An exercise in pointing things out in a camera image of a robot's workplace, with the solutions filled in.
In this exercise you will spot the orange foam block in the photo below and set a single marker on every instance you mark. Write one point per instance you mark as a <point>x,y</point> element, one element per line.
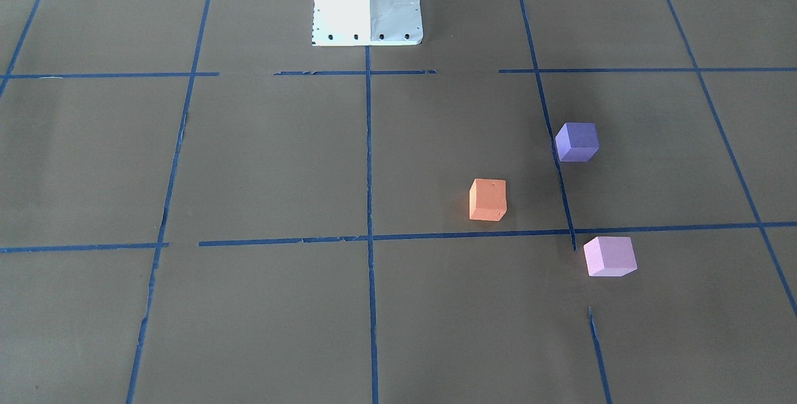
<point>487,200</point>

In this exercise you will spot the purple foam block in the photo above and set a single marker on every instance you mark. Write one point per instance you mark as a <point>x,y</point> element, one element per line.
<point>577,142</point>

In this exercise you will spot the pink foam block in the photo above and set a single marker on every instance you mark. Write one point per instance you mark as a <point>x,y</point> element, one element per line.
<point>610,256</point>

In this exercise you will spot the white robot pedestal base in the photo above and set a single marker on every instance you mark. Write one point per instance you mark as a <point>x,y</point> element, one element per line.
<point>350,23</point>

